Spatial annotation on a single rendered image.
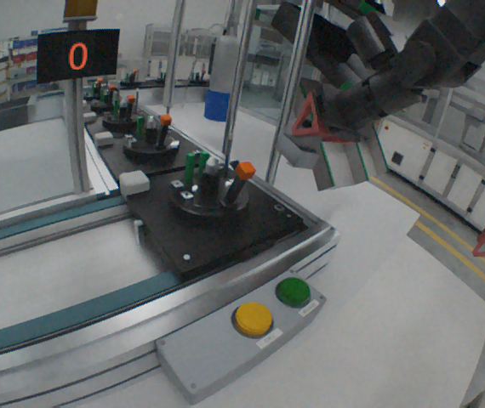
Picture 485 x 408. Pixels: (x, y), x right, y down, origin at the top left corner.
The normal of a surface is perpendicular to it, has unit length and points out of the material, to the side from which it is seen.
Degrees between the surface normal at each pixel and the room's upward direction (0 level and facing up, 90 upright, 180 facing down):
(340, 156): 45
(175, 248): 0
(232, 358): 0
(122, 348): 0
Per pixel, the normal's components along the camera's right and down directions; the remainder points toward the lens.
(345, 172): 0.47, -0.21
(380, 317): 0.17, -0.83
